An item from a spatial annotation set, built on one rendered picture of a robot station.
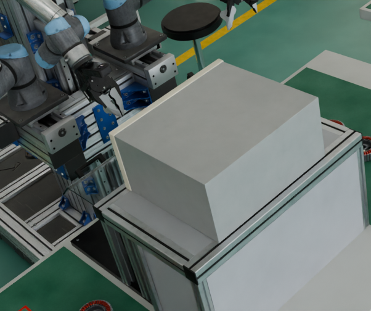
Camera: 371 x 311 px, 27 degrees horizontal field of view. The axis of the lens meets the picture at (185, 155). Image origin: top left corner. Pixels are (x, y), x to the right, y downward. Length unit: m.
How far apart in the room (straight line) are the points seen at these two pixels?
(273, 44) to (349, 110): 2.05
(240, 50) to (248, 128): 2.98
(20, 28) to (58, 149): 0.50
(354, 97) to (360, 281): 0.95
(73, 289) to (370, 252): 0.95
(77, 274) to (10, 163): 1.69
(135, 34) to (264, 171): 1.24
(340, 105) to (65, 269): 1.22
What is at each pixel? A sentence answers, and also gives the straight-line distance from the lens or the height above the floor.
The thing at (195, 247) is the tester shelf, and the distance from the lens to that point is 2.03.
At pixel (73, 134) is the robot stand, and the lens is 2.91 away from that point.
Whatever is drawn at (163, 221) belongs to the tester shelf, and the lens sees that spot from 2.13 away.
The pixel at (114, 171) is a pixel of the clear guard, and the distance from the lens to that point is 2.43.
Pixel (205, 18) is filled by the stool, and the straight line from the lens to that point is 4.25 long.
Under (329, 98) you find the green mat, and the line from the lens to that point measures 3.10.
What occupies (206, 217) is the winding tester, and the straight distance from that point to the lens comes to 1.98.
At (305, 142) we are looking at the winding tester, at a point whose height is 1.21.
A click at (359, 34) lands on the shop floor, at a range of 4.99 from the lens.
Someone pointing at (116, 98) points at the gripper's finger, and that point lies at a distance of 2.41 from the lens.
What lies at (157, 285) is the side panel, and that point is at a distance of 2.26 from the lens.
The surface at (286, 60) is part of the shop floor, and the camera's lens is 4.82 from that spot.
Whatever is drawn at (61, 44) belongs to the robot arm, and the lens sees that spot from 2.43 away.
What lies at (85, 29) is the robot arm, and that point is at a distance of 2.61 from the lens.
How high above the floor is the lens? 2.51
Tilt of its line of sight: 37 degrees down
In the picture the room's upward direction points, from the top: 15 degrees counter-clockwise
